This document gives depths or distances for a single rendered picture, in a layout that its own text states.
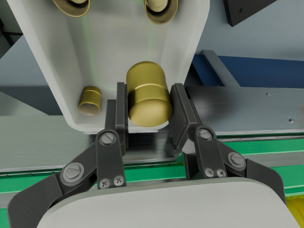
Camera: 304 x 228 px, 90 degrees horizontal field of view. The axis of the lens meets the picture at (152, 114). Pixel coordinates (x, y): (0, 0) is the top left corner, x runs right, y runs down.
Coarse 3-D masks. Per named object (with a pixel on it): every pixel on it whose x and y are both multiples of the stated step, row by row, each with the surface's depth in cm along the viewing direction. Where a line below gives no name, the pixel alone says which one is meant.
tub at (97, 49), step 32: (32, 0) 13; (96, 0) 18; (128, 0) 19; (192, 0) 15; (32, 32) 14; (64, 32) 20; (96, 32) 21; (128, 32) 22; (160, 32) 22; (192, 32) 16; (64, 64) 20; (96, 64) 25; (128, 64) 26; (160, 64) 26; (64, 96) 21; (96, 128) 27; (128, 128) 28; (160, 128) 29
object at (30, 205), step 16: (48, 176) 7; (32, 192) 7; (48, 192) 7; (64, 192) 7; (80, 192) 8; (16, 208) 6; (32, 208) 6; (48, 208) 6; (16, 224) 6; (32, 224) 6
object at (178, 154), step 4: (172, 140) 32; (172, 144) 33; (172, 148) 33; (176, 148) 30; (180, 148) 28; (176, 152) 30; (180, 152) 28; (176, 156) 30; (180, 156) 29; (176, 160) 30; (180, 160) 31
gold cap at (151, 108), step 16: (144, 64) 12; (128, 80) 12; (144, 80) 11; (160, 80) 12; (128, 96) 12; (144, 96) 10; (160, 96) 10; (128, 112) 11; (144, 112) 11; (160, 112) 11
